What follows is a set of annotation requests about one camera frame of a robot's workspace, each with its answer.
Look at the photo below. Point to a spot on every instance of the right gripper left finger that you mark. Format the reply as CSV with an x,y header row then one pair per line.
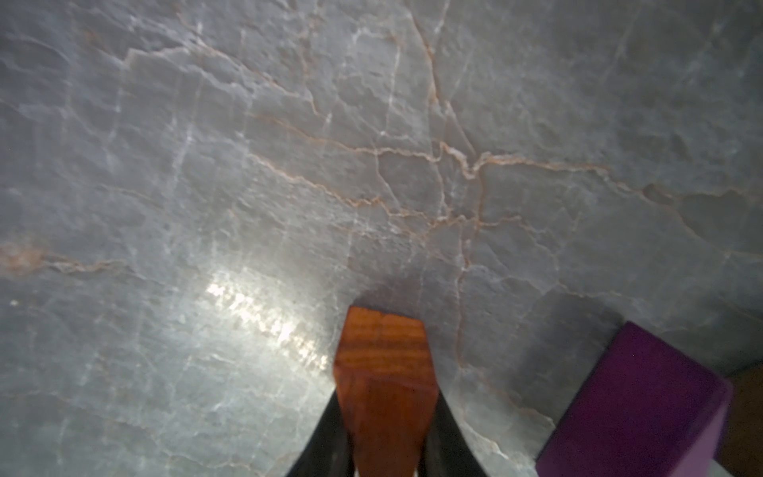
x,y
329,451

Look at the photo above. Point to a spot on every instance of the purple triangle block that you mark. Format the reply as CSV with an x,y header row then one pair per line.
x,y
646,409

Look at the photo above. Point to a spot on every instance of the red rectangular block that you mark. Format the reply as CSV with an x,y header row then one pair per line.
x,y
740,449

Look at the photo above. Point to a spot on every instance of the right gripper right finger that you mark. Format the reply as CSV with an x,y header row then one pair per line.
x,y
445,452

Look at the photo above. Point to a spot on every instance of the reddish brown triangle block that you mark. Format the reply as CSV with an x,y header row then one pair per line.
x,y
387,390

